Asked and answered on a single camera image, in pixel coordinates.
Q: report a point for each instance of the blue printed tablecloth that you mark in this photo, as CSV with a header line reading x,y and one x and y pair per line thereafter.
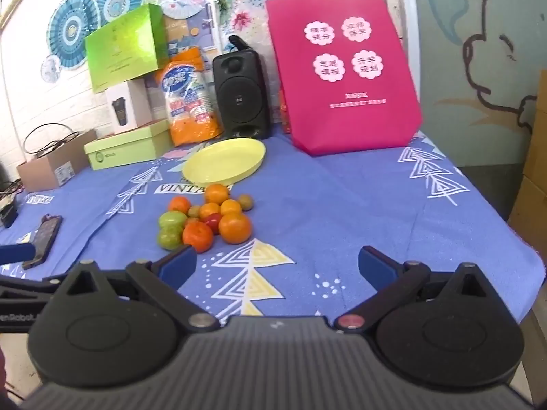
x,y
342,205

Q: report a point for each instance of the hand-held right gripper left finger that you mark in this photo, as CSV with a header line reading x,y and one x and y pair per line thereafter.
x,y
179,261

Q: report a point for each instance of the orange paper cup package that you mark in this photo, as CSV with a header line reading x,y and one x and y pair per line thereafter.
x,y
192,128

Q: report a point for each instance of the brown cardboard box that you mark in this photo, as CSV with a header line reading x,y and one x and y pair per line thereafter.
x,y
47,171

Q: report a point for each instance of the blue and white wall poster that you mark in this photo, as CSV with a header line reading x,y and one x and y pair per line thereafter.
x,y
196,34

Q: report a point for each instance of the bright green gift box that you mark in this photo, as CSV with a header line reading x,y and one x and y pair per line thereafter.
x,y
124,55

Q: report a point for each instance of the yellow plastic plate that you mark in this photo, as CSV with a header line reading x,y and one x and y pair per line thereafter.
x,y
222,160

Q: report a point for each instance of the white box with cup print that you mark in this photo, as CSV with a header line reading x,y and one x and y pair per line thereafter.
x,y
128,106

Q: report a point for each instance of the reddish tangerine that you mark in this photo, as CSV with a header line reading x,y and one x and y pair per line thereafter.
x,y
197,236

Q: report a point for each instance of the red tomato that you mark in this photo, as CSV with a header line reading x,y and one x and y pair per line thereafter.
x,y
212,223

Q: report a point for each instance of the small pale paper fan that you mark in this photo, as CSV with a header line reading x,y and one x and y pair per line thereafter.
x,y
50,69

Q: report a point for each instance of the black speaker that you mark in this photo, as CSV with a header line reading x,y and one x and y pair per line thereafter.
x,y
241,98

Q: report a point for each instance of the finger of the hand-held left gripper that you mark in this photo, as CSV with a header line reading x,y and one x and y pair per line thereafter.
x,y
25,284
17,254

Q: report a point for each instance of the floral plastic sheet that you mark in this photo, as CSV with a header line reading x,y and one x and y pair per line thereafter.
x,y
243,13

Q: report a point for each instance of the stacked cardboard box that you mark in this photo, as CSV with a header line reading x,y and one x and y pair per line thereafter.
x,y
530,209
537,136

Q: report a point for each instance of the light green flat box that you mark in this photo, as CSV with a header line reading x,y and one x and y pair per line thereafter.
x,y
128,149

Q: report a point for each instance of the pink tote bag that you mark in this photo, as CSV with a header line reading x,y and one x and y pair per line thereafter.
x,y
342,115

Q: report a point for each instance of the black smartphone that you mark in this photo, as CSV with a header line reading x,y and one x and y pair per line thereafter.
x,y
42,239

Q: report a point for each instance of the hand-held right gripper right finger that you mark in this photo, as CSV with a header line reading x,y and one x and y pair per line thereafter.
x,y
376,264

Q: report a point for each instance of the large blue paper fan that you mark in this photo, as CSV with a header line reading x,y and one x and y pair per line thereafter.
x,y
70,30

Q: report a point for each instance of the large orange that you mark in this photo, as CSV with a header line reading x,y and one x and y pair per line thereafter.
x,y
234,227

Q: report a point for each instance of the small brown kiwi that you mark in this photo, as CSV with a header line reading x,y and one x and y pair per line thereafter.
x,y
194,212

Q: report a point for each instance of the green apple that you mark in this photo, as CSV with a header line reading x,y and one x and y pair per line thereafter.
x,y
169,239
171,220

